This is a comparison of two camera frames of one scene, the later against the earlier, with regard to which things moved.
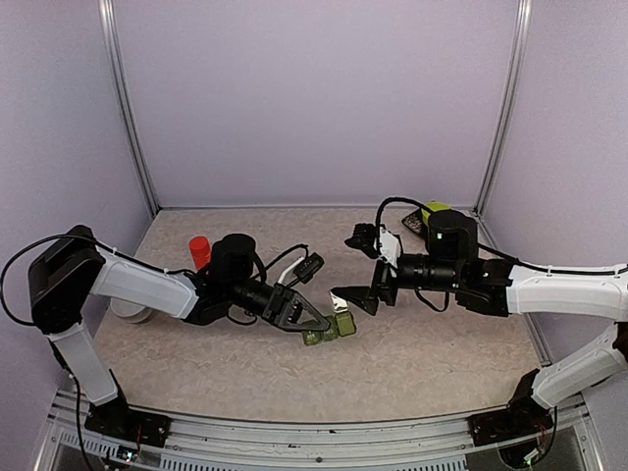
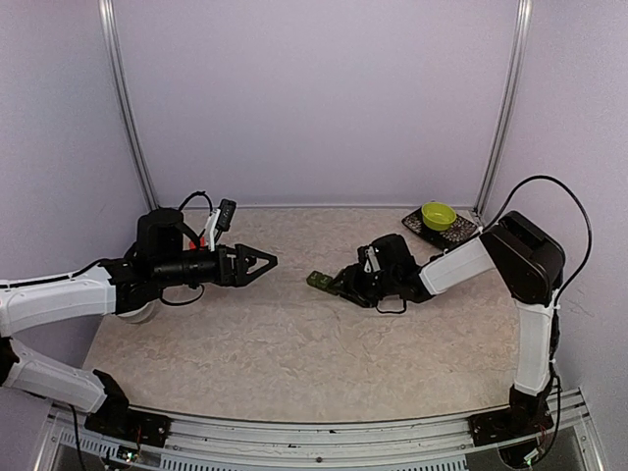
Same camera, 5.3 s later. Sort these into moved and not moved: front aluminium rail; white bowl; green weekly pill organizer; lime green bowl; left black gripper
Moved: left black gripper; green weekly pill organizer
Not moved: lime green bowl; white bowl; front aluminium rail
